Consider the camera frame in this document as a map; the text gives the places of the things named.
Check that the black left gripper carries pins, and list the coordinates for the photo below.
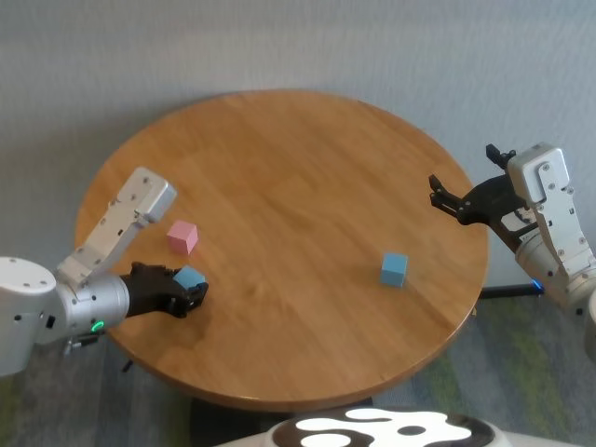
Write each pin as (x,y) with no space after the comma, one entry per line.
(146,295)

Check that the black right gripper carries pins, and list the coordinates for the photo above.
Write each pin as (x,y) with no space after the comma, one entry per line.
(493,200)

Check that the blue cube block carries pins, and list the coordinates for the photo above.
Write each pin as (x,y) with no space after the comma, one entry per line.
(188,277)
(393,270)

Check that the pink cube block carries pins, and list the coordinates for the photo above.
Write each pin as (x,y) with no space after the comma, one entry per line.
(180,235)

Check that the black floor bar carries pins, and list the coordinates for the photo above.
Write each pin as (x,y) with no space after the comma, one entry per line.
(507,291)

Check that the white black robot torso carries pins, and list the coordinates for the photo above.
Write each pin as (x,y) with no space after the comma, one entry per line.
(419,430)

